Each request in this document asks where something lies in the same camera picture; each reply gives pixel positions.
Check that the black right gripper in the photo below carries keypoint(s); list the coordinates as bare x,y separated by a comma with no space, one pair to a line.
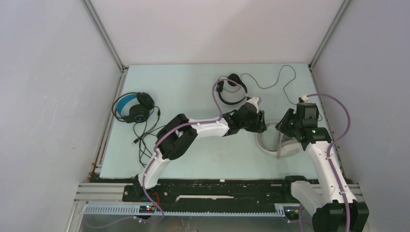
282,125

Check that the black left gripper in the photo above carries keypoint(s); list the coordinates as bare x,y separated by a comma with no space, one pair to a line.
259,126

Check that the white gaming headset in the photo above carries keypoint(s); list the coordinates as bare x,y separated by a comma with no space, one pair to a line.
278,145

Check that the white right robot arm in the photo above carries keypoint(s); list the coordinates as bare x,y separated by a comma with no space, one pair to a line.
336,209

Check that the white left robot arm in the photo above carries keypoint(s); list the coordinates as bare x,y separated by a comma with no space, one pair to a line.
178,135

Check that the small black on-ear headphones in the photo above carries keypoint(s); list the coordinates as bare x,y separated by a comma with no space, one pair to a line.
234,80

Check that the black and blue headset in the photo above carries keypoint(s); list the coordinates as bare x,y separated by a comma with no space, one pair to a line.
133,107

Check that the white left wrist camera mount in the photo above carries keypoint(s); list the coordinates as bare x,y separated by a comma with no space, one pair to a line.
254,103

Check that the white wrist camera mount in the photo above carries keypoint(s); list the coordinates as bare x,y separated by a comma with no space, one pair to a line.
254,103
304,99

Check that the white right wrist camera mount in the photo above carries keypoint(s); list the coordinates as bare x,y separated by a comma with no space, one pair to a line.
304,99

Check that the white slotted cable duct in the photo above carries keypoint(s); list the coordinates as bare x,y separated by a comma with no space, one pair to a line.
142,210

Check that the aluminium frame post right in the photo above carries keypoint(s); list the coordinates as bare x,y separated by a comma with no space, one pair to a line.
331,30

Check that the aluminium frame post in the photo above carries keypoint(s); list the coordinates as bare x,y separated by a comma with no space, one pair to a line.
92,12
331,30

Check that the aluminium frame post left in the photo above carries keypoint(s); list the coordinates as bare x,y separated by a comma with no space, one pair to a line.
92,12

